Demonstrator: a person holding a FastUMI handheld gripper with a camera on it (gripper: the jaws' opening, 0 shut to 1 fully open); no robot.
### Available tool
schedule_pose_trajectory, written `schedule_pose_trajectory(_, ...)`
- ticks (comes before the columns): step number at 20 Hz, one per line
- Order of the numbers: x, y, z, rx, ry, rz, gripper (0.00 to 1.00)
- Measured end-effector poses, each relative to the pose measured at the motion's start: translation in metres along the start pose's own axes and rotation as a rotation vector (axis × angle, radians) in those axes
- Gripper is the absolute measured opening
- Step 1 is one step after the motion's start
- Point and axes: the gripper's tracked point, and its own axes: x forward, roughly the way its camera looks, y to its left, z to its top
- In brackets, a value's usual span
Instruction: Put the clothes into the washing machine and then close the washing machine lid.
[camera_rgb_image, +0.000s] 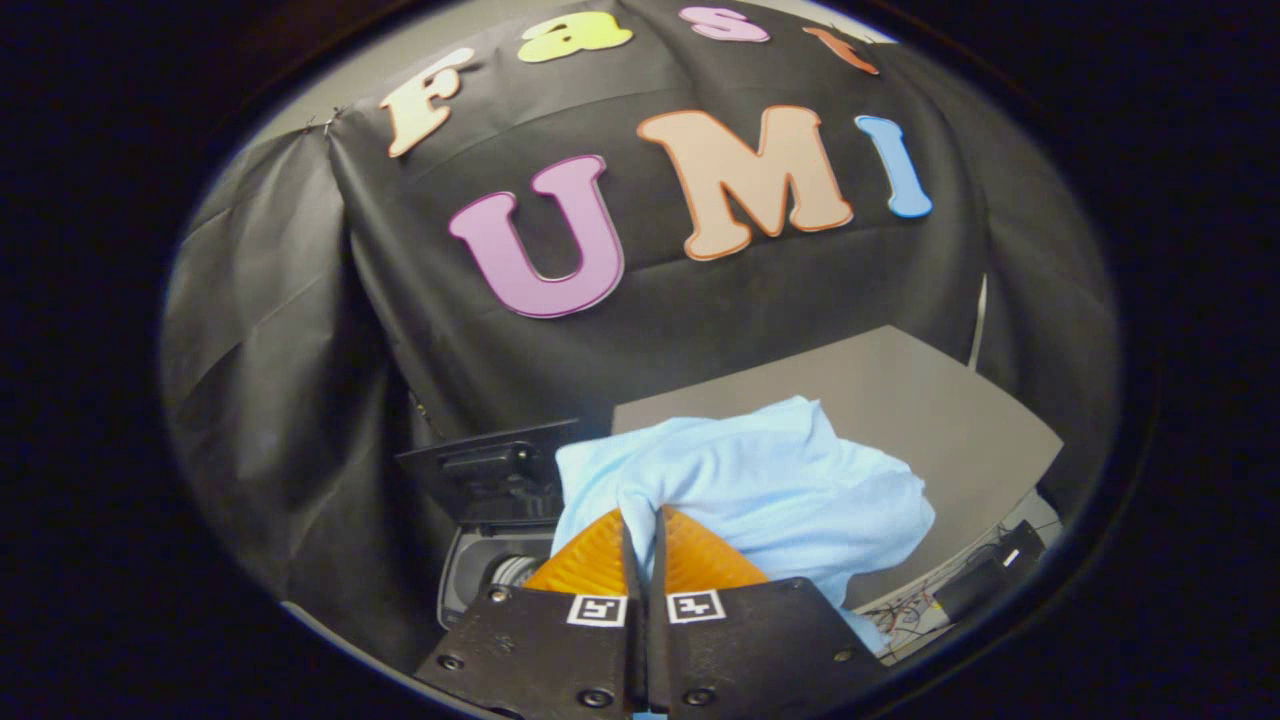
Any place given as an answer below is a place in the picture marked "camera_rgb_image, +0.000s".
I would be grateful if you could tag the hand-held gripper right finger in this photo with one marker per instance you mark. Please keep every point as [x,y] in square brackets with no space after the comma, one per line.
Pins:
[760,650]

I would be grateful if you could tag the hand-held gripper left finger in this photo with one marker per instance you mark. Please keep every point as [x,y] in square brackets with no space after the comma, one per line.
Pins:
[540,650]

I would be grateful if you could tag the light blue shirt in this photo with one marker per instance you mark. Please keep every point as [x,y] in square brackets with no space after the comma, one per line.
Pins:
[780,480]

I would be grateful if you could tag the black power adapter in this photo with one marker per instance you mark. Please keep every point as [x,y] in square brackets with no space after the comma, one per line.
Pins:
[985,580]

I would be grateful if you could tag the white cabinet with grey top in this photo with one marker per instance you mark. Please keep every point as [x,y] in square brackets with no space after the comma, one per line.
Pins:
[930,420]

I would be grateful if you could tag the black backdrop cloth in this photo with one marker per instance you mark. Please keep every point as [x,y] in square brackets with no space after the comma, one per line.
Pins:
[300,350]

